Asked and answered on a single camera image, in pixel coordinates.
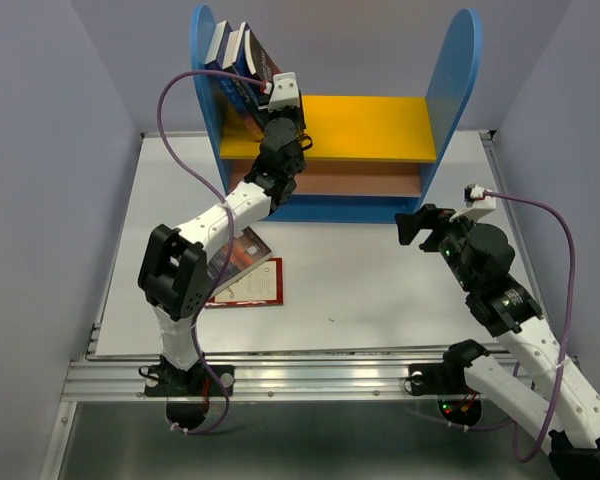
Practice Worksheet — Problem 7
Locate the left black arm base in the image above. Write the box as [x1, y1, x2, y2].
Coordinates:
[138, 356, 235, 435]

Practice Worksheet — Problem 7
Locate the red bordered cream book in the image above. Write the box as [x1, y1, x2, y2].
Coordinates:
[206, 258, 284, 308]

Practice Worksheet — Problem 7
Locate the aluminium mounting rail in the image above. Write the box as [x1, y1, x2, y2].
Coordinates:
[60, 349, 443, 403]

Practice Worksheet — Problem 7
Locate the blue and yellow bookshelf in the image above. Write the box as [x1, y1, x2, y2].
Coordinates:
[191, 4, 483, 224]

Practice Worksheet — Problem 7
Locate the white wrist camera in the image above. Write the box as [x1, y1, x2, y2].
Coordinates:
[267, 72, 301, 112]
[450, 184, 497, 223]

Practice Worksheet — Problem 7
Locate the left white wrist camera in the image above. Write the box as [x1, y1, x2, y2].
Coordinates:
[267, 72, 301, 112]

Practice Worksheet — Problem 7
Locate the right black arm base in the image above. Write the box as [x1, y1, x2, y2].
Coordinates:
[402, 340, 489, 432]

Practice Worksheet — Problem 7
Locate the Three Days To See book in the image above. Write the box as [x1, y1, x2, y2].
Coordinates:
[244, 28, 281, 82]

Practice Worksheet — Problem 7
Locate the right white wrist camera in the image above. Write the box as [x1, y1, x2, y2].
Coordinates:
[450, 184, 497, 223]

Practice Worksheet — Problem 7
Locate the blue Jane Eyre book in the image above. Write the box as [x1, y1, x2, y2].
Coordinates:
[204, 20, 263, 140]

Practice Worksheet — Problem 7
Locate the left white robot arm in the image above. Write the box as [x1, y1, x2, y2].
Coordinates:
[138, 106, 306, 394]

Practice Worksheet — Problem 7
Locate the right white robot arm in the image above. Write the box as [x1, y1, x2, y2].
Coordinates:
[395, 204, 600, 479]

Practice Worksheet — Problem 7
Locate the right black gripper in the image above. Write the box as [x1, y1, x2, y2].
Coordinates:
[394, 203, 483, 292]

